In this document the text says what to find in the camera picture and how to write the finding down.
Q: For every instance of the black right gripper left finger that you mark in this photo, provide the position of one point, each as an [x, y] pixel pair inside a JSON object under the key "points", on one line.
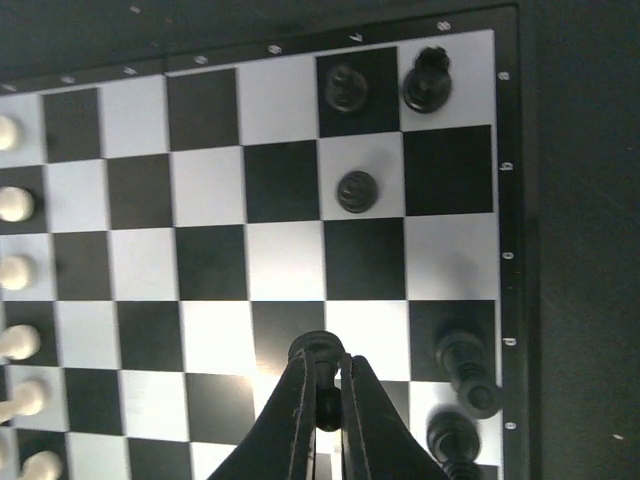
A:
{"points": [[281, 443]]}

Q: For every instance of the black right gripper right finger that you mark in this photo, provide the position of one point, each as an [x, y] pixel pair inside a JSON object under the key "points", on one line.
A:
{"points": [[376, 444]]}

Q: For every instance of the black chess piece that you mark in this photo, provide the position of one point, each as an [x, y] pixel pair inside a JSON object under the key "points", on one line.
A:
{"points": [[461, 355], [454, 442], [346, 89], [428, 85], [357, 192]]}

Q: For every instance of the black pawn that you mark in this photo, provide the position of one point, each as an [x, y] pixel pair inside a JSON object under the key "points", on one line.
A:
{"points": [[326, 350]]}

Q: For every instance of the black and grey chessboard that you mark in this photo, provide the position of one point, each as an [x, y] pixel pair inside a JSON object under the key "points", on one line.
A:
{"points": [[169, 227]]}

